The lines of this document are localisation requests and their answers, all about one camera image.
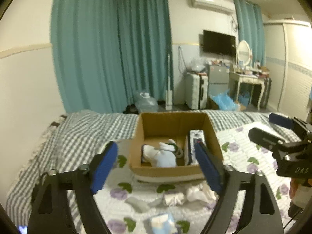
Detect blue plastic bags pile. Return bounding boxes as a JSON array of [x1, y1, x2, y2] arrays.
[[209, 91, 247, 112]]

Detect clear plastic bag on suitcase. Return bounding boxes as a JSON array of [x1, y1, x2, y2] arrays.
[[186, 58, 206, 73]]

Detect grey checked bed sheet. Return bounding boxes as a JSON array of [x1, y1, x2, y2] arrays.
[[5, 109, 303, 227]]

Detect large teal curtain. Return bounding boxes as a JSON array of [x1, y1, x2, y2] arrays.
[[50, 0, 172, 113]]

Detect person's right hand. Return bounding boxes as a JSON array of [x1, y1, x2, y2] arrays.
[[289, 178, 311, 209]]

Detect cream soft cloth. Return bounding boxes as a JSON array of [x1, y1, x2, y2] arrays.
[[186, 183, 217, 203]]

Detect clear large water jug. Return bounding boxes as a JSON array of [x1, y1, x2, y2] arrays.
[[134, 90, 159, 113]]

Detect brown cardboard box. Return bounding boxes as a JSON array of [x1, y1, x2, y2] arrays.
[[129, 112, 223, 183]]

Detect white oval vanity mirror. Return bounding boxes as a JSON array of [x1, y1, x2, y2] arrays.
[[236, 40, 252, 66]]

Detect white plush toy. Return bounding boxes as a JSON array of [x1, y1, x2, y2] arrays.
[[141, 139, 184, 168]]

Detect white floral quilted blanket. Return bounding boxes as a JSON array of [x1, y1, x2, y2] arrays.
[[94, 122, 298, 233]]

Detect small light blue tissue pack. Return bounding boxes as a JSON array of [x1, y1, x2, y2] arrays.
[[149, 213, 179, 234]]

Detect white wall air conditioner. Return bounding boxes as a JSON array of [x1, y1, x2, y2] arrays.
[[191, 0, 235, 15]]

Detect white dressing table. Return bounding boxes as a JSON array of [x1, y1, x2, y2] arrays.
[[230, 71, 265, 111]]

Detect black wall television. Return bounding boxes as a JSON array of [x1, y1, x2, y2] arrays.
[[203, 30, 236, 57]]

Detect white hard-shell suitcase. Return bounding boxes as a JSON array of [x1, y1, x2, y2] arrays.
[[185, 73, 208, 110]]

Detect small silver refrigerator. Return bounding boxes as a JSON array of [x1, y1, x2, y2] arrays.
[[207, 65, 230, 96]]

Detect white knotted cloth bundle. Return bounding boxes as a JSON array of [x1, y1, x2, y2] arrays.
[[163, 192, 185, 207]]

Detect teal window curtain right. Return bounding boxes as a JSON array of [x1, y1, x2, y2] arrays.
[[233, 0, 265, 65]]

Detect white upright stick vacuum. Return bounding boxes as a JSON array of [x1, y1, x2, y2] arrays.
[[166, 44, 172, 111]]

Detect white socks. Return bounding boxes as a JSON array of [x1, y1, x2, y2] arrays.
[[125, 197, 162, 213]]

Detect white louvered wardrobe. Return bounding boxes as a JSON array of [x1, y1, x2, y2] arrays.
[[264, 20, 311, 121]]

